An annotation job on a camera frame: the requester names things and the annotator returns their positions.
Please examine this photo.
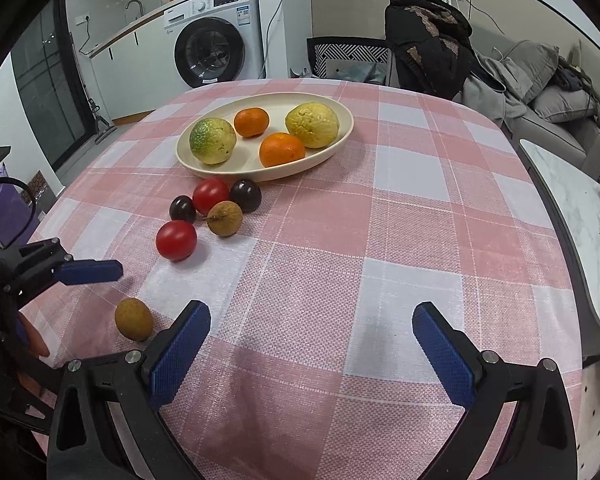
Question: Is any brown round longan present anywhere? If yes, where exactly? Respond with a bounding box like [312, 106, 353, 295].
[114, 298, 154, 341]

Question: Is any red cherry tomato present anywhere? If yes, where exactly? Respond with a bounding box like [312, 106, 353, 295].
[192, 178, 230, 217]
[155, 220, 197, 262]

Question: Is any small dark plum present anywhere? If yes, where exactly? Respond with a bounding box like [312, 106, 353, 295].
[169, 195, 197, 224]

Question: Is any brown longan with stem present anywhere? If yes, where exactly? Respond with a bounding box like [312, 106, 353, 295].
[206, 200, 242, 237]

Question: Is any larger dark plum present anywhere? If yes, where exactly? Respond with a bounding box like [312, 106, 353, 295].
[230, 179, 262, 214]

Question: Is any person's left hand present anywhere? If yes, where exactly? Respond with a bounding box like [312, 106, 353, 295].
[18, 312, 50, 358]

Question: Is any pink white checkered tablecloth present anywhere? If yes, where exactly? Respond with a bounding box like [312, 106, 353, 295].
[26, 79, 582, 479]

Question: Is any green yellow guava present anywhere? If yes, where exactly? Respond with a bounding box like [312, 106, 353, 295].
[189, 117, 237, 166]

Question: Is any white kitchen cabinet counter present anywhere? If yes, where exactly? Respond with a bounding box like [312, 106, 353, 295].
[92, 14, 186, 119]

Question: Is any small orange tangerine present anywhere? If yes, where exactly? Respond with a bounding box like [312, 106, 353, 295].
[234, 107, 270, 138]

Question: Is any large orange tangerine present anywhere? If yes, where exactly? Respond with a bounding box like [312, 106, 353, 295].
[259, 132, 306, 167]

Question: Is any grey sofa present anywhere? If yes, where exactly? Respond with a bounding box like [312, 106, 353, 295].
[455, 26, 600, 182]

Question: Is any grey blanket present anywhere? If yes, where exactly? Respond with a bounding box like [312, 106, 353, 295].
[460, 53, 531, 127]

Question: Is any white front-load washing machine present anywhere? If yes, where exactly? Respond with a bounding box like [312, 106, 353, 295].
[163, 0, 264, 88]

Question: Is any grey pillow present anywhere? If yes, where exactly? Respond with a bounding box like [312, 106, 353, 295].
[531, 86, 597, 124]
[504, 40, 559, 104]

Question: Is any chrome faucet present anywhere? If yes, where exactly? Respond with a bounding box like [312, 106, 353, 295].
[124, 0, 144, 23]

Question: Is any black jacket on chair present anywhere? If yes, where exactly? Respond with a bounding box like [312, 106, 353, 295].
[385, 0, 475, 100]

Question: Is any black cable loop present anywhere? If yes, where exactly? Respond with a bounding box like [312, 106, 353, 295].
[0, 175, 39, 252]

